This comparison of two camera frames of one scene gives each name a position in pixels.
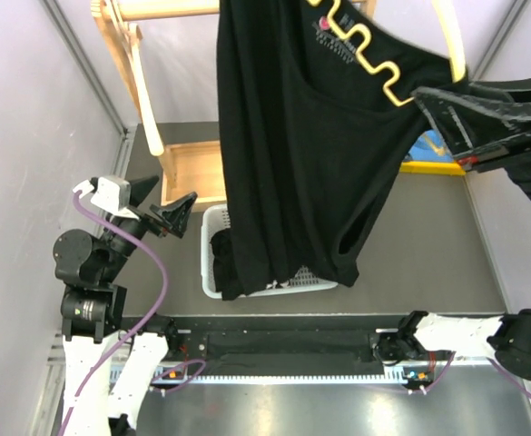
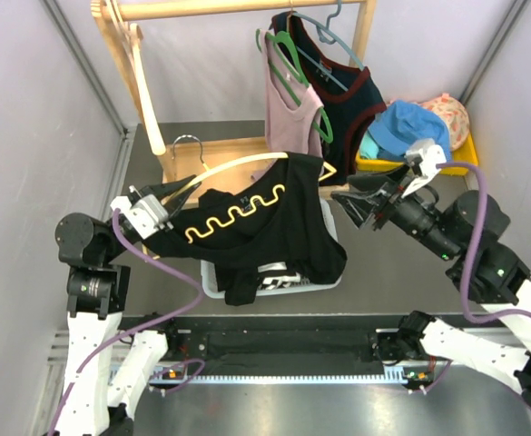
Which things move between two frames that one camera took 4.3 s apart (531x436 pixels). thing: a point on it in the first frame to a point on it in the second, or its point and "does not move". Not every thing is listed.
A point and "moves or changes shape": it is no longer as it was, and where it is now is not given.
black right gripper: [469, 121] to [359, 205]
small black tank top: [226, 279] to [238, 279]
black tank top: [305, 135] moves or changes shape
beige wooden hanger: [134, 34] does not move
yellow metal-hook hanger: [459, 64] to [205, 168]
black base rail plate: [271, 343] does not move
